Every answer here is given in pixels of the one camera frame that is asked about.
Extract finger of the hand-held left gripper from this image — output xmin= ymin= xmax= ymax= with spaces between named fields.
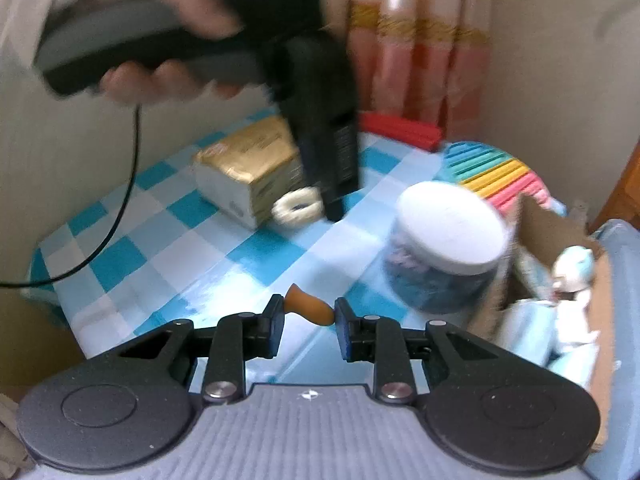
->
xmin=320 ymin=187 xmax=352 ymax=223

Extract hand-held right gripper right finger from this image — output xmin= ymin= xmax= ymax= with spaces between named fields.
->
xmin=336 ymin=297 xmax=503 ymax=406

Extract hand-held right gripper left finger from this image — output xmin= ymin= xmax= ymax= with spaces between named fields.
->
xmin=117 ymin=295 xmax=286 ymax=406

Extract orange rubber plug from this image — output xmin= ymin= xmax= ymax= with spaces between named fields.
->
xmin=284 ymin=284 xmax=335 ymax=326

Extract cream fabric scrunchie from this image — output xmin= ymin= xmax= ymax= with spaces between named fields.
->
xmin=271 ymin=186 xmax=323 ymax=228

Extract white sock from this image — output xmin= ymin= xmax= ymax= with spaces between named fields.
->
xmin=554 ymin=291 xmax=601 ymax=346

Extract teal round plush keychain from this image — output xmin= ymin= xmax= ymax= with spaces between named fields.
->
xmin=551 ymin=246 xmax=597 ymax=294

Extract cardboard box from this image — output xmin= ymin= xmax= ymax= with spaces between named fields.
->
xmin=480 ymin=192 xmax=618 ymax=453

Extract blue checked tablecloth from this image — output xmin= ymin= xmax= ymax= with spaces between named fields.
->
xmin=30 ymin=105 xmax=501 ymax=391

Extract red folding fan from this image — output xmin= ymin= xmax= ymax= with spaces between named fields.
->
xmin=357 ymin=112 xmax=443 ymax=151

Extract gold tissue pack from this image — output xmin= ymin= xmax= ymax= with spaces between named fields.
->
xmin=192 ymin=115 xmax=307 ymax=231

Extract plastic jar with white lid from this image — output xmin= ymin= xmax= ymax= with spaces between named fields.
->
xmin=381 ymin=181 xmax=510 ymax=314

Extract pink curtain with gold band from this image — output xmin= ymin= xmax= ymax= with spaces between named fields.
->
xmin=322 ymin=0 xmax=493 ymax=137

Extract rainbow bubble pop toy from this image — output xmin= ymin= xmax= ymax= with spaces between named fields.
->
xmin=440 ymin=141 xmax=568 ymax=217

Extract wooden headboard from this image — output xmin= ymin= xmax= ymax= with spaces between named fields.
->
xmin=589 ymin=142 xmax=640 ymax=233

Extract black cable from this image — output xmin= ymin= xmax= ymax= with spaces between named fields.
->
xmin=0 ymin=102 xmax=143 ymax=288

